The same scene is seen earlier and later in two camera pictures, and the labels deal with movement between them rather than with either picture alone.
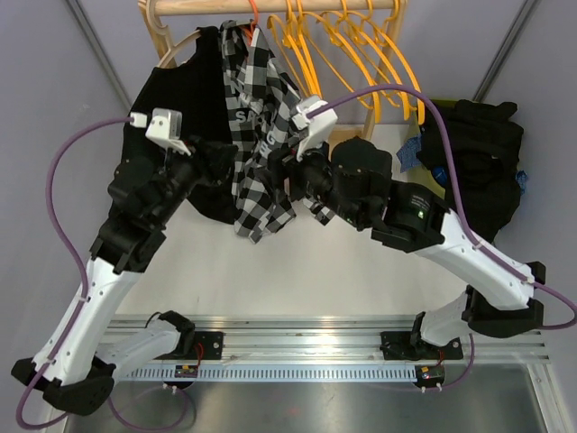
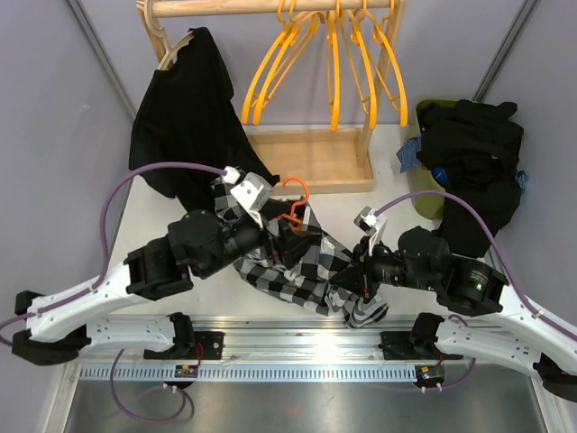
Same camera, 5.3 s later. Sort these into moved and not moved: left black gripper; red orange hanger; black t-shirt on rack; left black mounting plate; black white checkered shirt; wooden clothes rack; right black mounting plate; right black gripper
Moved: left black gripper; right black gripper; black white checkered shirt; red orange hanger
Not moved: right black mounting plate; left black mounting plate; black t-shirt on rack; wooden clothes rack
